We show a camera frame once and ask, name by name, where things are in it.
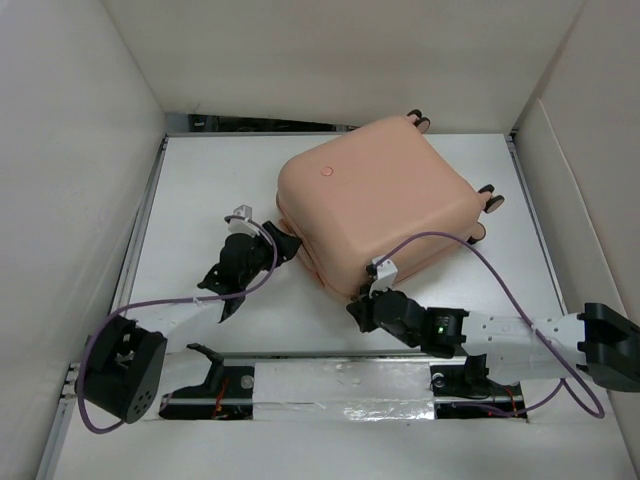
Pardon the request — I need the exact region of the pink hard-shell suitcase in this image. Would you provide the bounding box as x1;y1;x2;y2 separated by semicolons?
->
276;110;504;302

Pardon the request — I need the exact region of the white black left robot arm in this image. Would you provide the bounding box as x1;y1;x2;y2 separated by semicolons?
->
75;214;302;434

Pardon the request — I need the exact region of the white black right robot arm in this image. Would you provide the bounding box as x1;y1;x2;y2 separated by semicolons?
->
346;290;639;393

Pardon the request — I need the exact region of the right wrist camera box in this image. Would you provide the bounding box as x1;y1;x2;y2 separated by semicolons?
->
367;256;398;296

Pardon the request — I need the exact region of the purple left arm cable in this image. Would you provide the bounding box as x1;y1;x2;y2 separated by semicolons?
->
74;214;279;435

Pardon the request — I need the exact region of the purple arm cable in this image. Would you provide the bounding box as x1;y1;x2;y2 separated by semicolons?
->
74;214;279;435
367;231;606;420

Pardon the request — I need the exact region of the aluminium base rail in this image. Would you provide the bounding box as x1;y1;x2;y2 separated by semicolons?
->
59;344;531;421

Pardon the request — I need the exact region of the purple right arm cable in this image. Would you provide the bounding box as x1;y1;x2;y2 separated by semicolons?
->
367;231;606;420

